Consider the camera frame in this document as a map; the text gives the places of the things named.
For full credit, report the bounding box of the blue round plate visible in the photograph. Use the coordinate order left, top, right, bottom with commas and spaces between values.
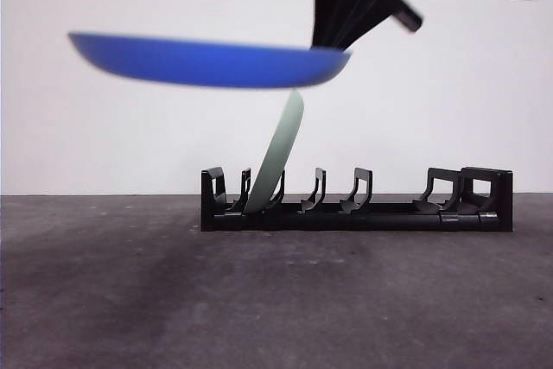
67, 31, 353, 90

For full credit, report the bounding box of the green round plate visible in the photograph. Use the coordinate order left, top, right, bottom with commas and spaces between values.
242, 88, 306, 214

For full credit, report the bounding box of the black plastic plate rack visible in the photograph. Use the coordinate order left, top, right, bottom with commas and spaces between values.
200, 165, 515, 233

